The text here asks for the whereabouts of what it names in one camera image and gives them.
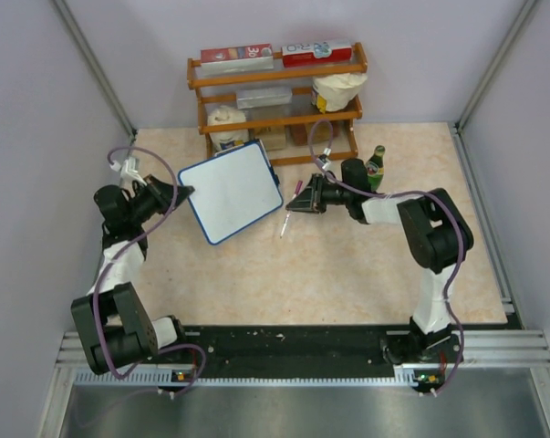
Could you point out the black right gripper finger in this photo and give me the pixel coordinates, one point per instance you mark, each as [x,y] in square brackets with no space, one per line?
[307,195]
[302,203]

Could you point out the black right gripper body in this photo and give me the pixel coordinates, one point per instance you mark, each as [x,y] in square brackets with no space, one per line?
[320,198]

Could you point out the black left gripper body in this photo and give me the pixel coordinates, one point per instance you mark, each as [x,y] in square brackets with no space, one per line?
[156,199]

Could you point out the magenta capped whiteboard marker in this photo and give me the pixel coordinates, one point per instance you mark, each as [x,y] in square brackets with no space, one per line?
[296,192]

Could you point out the blue framed whiteboard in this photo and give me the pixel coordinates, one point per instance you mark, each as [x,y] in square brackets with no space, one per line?
[232,190]

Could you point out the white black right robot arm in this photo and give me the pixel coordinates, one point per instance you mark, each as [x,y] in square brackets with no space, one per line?
[437,235]

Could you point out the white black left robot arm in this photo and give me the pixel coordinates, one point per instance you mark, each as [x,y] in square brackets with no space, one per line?
[113,326]

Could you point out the brown brick-pattern box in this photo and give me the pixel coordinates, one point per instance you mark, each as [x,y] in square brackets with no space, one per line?
[308,132]

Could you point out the green glass Perrier bottle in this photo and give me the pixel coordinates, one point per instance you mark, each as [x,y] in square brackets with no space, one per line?
[375,168]

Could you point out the orange wooden shelf rack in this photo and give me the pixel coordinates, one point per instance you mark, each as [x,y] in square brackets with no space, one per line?
[217,112]

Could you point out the white flour bag right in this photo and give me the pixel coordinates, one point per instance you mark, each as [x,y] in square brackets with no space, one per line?
[333,93]

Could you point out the clear plastic container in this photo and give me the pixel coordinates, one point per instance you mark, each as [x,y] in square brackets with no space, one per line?
[264,103]

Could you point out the red white wrap box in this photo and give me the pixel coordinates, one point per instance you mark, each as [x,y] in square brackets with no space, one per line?
[315,53]

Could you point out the red foil roll box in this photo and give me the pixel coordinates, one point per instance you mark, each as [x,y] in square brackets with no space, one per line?
[227,60]

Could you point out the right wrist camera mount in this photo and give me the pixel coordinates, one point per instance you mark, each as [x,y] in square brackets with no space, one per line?
[323,162]

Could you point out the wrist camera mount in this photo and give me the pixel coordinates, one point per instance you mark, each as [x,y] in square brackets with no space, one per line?
[128,170]
[323,162]

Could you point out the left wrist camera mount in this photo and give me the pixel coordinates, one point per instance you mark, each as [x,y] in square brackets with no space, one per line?
[128,170]

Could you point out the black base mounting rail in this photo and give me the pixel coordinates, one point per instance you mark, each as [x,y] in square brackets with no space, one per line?
[316,351]

